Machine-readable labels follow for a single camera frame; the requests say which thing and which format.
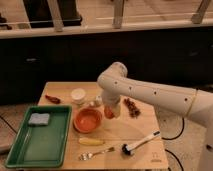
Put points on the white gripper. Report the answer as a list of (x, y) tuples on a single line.
[(112, 100)]

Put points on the small red apple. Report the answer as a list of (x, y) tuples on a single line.
[(108, 112)]

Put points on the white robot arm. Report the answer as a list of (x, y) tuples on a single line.
[(196, 105)]

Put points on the white paper cup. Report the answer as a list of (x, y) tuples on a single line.
[(78, 96)]

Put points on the brown dried spice cluster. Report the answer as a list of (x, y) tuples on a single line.
[(134, 111)]

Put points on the white plastic bottle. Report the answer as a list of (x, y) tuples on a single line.
[(96, 102)]

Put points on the orange bowl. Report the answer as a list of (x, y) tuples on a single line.
[(87, 120)]

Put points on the white black dish brush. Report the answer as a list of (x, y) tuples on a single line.
[(129, 148)]

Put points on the silver metal fork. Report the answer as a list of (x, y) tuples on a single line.
[(87, 156)]

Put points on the blue grey sponge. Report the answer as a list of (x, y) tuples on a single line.
[(39, 119)]

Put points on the green plastic tray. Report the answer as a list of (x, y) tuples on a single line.
[(41, 146)]

